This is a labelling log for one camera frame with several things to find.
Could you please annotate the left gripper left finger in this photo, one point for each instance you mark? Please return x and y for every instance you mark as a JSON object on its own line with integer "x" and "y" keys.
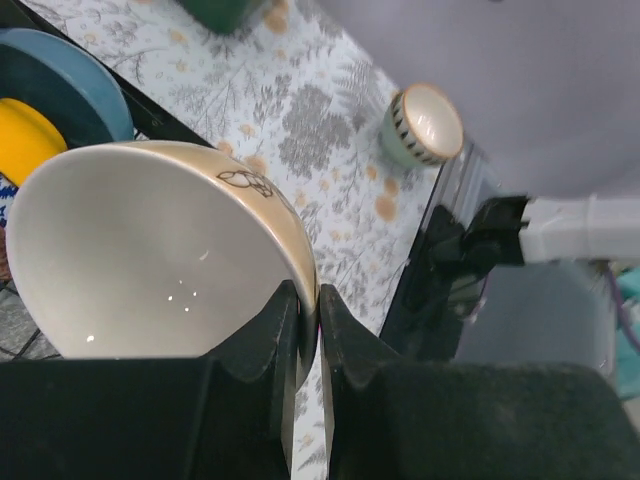
{"x": 247, "y": 412}

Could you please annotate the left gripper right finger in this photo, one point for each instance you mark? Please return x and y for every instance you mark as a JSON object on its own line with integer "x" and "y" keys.
{"x": 369, "y": 417}

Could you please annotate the yellow bowl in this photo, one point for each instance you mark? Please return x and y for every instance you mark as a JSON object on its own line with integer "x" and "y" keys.
{"x": 28, "y": 139}

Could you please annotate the black wire dish rack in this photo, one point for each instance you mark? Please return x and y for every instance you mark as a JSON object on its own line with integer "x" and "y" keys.
{"x": 125, "y": 100}

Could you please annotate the blue ceramic bowl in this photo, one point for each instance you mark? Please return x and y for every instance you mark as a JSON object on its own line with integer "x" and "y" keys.
{"x": 66, "y": 85}

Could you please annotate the red patterned bowl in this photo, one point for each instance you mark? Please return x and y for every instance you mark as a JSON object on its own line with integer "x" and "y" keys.
{"x": 7, "y": 194}

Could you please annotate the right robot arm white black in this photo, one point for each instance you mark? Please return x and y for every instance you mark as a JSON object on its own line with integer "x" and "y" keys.
{"x": 534, "y": 230}

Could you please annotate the black front base bar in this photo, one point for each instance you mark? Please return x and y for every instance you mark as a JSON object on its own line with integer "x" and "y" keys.
{"x": 460, "y": 304}

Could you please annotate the white bowl patterned rim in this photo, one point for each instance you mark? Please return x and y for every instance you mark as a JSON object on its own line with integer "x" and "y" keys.
{"x": 422, "y": 127}

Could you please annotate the green compartment organizer tray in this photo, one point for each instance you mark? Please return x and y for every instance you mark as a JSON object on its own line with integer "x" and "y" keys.
{"x": 221, "y": 16}

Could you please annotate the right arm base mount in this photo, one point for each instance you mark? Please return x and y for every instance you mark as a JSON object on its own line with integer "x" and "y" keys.
{"x": 439, "y": 262}

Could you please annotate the aluminium frame rail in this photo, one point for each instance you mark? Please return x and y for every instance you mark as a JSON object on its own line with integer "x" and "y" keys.
{"x": 465, "y": 183}

